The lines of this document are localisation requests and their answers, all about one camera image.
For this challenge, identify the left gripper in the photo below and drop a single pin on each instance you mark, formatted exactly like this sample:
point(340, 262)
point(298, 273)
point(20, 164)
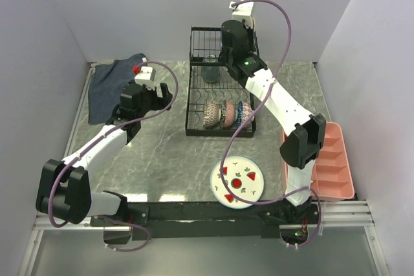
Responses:
point(159, 101)

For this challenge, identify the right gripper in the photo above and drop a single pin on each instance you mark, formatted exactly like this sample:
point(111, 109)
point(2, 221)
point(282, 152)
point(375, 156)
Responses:
point(251, 35)

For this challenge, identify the blue grey ceramic mug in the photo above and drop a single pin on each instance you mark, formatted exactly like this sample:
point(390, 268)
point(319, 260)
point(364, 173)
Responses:
point(210, 72)

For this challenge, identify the blue patterned bowl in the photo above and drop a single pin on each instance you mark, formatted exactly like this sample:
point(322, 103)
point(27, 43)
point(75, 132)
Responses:
point(244, 111)

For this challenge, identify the pink floral leaf-pattern bowl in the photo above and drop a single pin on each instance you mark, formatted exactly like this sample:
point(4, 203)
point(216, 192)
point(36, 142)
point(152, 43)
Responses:
point(228, 114)

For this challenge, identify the blue scale pattern bowl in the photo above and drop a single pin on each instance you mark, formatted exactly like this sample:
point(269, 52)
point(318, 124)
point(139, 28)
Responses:
point(212, 115)

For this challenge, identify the light blue plate underneath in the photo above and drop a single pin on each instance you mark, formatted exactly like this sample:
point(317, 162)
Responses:
point(242, 176)

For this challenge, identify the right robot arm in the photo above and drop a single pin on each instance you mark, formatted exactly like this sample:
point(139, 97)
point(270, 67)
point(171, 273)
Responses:
point(305, 131)

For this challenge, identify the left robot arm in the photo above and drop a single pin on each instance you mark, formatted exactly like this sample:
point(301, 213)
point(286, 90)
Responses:
point(64, 192)

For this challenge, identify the dark blue cloth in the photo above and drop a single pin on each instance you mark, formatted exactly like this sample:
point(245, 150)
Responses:
point(106, 86)

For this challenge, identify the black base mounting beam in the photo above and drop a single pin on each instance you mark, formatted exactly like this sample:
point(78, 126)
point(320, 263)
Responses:
point(163, 220)

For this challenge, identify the pink compartment tray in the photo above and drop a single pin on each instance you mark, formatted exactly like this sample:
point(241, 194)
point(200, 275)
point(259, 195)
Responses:
point(331, 176)

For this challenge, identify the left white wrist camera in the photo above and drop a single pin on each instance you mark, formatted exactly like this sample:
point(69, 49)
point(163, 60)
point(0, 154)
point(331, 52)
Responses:
point(145, 76)

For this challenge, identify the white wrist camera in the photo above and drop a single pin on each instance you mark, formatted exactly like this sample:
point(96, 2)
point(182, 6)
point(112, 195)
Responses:
point(244, 14)
point(145, 76)

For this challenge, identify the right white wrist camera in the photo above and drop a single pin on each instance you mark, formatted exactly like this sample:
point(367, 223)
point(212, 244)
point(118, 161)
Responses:
point(244, 14)

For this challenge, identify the black wire dish rack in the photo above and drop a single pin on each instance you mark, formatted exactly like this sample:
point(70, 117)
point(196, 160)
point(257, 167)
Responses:
point(205, 43)

